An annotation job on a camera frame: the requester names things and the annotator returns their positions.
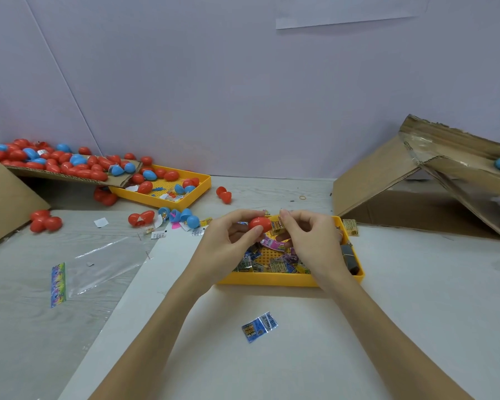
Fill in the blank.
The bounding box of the person's right hand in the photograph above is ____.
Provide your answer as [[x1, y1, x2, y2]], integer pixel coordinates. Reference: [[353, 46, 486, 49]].
[[279, 209, 359, 295]]

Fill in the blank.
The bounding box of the person's left hand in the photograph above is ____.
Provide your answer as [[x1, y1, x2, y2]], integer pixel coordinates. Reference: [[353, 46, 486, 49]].
[[182, 209, 268, 297]]

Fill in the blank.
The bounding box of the single red plastic egg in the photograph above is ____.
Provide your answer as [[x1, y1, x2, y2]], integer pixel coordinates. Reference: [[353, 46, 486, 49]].
[[248, 216, 273, 232]]

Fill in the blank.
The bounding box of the blue packet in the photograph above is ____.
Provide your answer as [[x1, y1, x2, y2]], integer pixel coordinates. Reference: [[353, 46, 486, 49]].
[[241, 311, 279, 343]]

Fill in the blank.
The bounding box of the pile of plastic eggs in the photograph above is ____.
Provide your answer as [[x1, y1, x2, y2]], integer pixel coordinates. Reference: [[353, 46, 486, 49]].
[[0, 138, 233, 235]]

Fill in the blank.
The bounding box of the person's right forearm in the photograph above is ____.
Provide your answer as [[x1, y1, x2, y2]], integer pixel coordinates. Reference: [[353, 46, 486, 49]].
[[327, 277, 474, 400]]

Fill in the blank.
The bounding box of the person's left forearm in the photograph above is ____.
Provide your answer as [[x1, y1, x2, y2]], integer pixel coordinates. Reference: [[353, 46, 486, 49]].
[[90, 279, 213, 400]]

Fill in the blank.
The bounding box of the yellow plastic tray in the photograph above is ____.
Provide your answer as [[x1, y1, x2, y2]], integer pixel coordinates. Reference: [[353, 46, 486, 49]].
[[217, 214, 365, 287]]

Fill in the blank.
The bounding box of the yellow tray under eggs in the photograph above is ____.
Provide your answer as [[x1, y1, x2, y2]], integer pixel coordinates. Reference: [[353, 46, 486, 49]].
[[108, 164, 213, 212]]

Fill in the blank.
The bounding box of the torn flattened cardboard box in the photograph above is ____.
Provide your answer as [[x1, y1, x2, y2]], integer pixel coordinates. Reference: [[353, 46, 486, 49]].
[[332, 114, 500, 242]]

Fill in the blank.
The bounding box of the clear bag with coloured label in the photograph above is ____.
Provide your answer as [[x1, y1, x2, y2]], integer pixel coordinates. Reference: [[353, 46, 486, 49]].
[[50, 236, 151, 309]]

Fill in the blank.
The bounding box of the brown cardboard sheet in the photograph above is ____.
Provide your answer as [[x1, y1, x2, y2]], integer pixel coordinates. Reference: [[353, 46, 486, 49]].
[[4, 162, 143, 189]]

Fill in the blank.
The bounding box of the tall brown cardboard box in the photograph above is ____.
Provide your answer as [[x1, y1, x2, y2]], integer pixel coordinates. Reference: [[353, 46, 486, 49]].
[[0, 152, 51, 251]]

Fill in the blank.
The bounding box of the white paper sign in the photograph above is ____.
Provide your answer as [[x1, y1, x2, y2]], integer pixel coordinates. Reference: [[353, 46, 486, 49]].
[[275, 0, 430, 31]]

